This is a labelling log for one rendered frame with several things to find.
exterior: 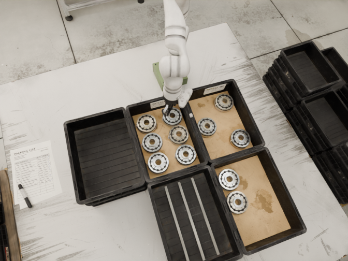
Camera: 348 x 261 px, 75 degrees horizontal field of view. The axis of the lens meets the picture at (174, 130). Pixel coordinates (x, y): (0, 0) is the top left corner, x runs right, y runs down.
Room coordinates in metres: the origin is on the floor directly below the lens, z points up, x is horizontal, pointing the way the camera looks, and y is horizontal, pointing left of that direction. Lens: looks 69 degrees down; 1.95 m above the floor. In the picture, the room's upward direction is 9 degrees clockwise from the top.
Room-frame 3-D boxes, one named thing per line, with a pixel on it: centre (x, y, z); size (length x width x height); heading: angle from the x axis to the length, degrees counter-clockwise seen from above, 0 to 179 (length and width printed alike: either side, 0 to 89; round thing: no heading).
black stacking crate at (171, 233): (0.02, -0.14, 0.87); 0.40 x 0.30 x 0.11; 26
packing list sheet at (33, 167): (0.14, 0.71, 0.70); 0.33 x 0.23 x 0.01; 30
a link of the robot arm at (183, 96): (0.48, 0.01, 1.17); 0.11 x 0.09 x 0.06; 71
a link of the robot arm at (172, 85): (0.48, 0.04, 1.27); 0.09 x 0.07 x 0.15; 98
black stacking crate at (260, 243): (0.15, -0.41, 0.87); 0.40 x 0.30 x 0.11; 26
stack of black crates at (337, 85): (1.43, -1.29, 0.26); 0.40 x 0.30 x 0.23; 30
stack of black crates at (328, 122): (0.88, -1.15, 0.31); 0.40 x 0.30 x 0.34; 30
